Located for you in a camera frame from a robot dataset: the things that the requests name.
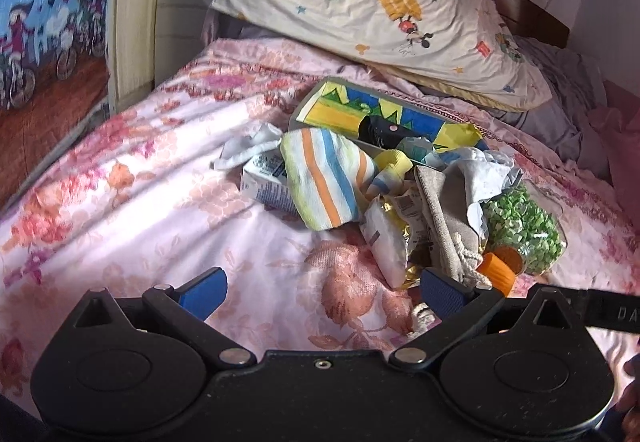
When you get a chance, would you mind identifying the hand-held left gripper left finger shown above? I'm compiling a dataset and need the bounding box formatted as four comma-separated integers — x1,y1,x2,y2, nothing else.
72,267,258,369

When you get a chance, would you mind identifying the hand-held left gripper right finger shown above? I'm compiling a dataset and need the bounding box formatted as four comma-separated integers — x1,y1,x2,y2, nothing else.
389,267,581,370

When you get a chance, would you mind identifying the blue white quilted cloth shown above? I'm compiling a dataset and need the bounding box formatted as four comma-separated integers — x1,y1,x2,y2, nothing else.
435,146,524,234

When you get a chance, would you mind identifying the yellow sock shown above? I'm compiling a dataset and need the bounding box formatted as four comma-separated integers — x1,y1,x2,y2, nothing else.
372,149,414,197

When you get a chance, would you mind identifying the white tissue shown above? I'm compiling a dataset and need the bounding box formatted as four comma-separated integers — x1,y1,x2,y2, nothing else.
214,122,284,171

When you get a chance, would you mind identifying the striped sock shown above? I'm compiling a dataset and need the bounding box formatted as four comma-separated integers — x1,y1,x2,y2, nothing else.
280,127,379,231

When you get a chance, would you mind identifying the colourful printed cardboard box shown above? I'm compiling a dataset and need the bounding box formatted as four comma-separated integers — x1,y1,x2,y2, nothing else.
287,76,490,164

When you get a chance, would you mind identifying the person's right hand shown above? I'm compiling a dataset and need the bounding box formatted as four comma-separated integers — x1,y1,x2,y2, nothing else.
616,356,640,429

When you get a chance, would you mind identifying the orange cylinder cap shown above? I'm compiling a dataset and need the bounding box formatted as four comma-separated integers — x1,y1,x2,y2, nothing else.
475,246,524,299

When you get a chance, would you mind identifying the clear bag of green bits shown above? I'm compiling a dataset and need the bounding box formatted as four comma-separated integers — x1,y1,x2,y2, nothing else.
479,184,569,276

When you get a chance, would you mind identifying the gold white snack packet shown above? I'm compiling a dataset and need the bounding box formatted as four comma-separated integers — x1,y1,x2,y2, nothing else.
360,186,437,292

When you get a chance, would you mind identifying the pink floral bedsheet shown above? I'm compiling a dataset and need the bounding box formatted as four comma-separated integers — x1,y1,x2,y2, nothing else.
0,38,640,405

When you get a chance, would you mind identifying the small milk carton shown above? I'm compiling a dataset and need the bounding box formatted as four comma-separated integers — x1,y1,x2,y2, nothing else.
240,154,302,219

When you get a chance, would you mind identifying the pink cloth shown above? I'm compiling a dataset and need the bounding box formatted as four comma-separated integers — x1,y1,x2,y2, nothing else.
585,79,640,190

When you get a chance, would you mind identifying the grey crumpled blanket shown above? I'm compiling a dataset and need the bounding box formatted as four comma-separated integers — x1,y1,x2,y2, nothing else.
487,34,614,184

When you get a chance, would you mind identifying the person's leg in jeans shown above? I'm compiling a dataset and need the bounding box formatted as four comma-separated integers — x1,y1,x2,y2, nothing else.
0,392,46,442

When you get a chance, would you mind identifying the light wooden drawer cabinet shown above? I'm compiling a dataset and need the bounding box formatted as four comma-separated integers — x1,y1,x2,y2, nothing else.
155,0,212,84

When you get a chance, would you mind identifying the light wooden panel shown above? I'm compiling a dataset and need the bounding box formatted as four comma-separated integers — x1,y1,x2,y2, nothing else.
107,0,211,116

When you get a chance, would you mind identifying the dark wooden headboard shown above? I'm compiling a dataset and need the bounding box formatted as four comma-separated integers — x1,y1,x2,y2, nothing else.
487,0,572,49

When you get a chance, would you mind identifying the blue printed curtain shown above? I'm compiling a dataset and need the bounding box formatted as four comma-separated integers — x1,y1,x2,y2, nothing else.
0,0,119,209

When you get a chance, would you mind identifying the beige drawstring pouch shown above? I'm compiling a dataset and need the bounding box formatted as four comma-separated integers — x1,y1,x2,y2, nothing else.
414,166,495,289

